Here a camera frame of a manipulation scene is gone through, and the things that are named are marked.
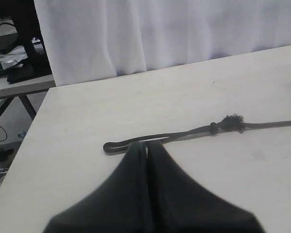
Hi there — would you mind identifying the grey side table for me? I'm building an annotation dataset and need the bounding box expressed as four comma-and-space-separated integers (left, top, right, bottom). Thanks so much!
0, 75, 55, 119

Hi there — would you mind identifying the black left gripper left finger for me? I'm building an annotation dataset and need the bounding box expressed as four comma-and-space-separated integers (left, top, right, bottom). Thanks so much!
44, 143, 151, 233

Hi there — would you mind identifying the white curtain backdrop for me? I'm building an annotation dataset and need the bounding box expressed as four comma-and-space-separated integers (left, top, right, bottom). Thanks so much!
34, 0, 291, 86

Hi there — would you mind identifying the black cord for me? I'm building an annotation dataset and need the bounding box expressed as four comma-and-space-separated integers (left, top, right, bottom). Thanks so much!
103, 113, 291, 154

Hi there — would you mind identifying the black clutter on side table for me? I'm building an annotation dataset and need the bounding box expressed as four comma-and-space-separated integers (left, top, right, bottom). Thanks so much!
0, 0, 51, 83

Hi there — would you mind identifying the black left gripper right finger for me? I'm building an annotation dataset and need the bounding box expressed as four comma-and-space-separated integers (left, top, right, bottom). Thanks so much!
147, 142, 263, 233

